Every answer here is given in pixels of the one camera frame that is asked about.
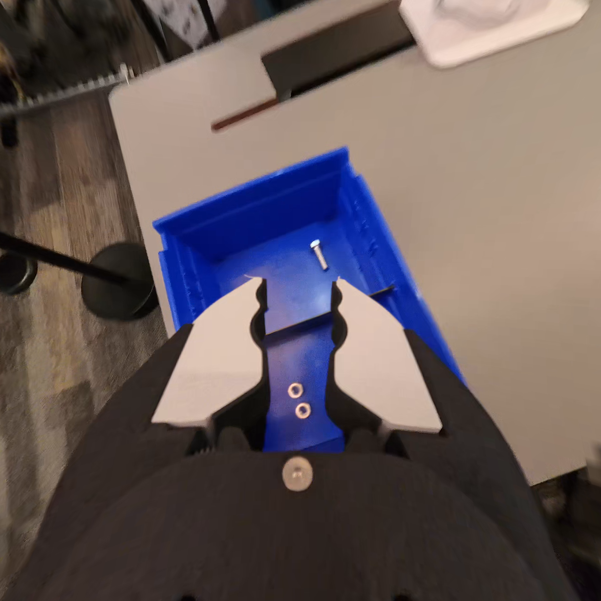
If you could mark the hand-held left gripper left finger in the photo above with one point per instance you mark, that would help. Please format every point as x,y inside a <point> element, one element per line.
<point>211,371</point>

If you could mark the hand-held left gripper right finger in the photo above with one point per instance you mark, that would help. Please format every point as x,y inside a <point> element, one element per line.
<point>385,375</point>

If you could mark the blue plastic bin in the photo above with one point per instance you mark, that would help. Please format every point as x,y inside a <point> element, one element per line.
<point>281,220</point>

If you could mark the silver hex nut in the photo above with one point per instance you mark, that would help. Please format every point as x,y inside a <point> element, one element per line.
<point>294,389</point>
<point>303,410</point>

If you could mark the black stand pole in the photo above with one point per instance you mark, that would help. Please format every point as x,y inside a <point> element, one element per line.
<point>122,281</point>

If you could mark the silver hex bolt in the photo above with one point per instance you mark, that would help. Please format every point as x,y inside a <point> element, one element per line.
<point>319,256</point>

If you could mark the black flat tablet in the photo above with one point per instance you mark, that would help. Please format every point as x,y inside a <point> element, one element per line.
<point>338,61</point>

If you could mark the printed instruction sheet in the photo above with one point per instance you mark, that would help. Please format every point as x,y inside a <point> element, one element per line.
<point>188,23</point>

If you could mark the white tablet stand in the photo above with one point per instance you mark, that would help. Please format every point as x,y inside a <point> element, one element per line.
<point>493,33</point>

